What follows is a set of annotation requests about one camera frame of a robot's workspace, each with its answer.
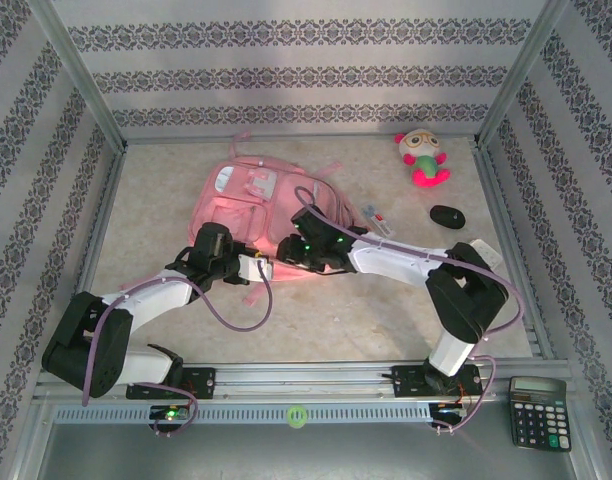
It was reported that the aluminium frame post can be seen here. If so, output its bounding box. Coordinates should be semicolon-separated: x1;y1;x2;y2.
474;0;571;151
25;0;130;151

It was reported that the black desk calculator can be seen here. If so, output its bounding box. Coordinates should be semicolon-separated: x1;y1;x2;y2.
508;376;573;454

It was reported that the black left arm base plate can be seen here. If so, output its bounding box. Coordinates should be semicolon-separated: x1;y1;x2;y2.
125;366;217;400

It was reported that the aluminium table side rail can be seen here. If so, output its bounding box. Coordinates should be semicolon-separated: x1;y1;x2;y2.
55;144;128;365
473;139;557;361

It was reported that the green tape ring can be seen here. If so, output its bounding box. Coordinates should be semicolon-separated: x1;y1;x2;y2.
286;404;313;430

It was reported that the black computer mouse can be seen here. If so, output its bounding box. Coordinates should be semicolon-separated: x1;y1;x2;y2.
429;204;468;231

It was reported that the aluminium table back rail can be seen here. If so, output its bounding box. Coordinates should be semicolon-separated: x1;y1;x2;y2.
121;130;482;147

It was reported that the white square alarm clock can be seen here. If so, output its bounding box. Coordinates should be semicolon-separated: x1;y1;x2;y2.
467;238;504;270

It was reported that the small controller circuit board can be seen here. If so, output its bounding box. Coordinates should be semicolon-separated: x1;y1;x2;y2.
149;404;192;422
429;403;471;422

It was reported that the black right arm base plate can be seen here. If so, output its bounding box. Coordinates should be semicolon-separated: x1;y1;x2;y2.
389;363;485;400

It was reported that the pink student backpack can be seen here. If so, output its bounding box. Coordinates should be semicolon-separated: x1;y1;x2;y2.
120;130;357;307

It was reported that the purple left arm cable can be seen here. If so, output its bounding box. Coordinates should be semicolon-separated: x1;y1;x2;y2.
80;254;275;439

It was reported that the aluminium mounting rail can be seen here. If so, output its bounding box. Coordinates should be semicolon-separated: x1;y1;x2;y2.
33;360;572;401

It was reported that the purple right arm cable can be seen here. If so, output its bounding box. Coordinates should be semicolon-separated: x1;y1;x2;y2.
293;185;526;436

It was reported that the slotted grey cable tray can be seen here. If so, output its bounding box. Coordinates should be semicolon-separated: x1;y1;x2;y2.
53;402;433;426

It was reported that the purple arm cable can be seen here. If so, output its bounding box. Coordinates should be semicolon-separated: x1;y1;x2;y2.
80;254;275;439
293;185;526;436

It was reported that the white pink plush toy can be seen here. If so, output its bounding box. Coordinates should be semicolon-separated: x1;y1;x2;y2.
393;127;453;190

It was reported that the clear pencil lead box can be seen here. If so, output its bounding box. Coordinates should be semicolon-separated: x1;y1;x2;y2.
359;201;396;240

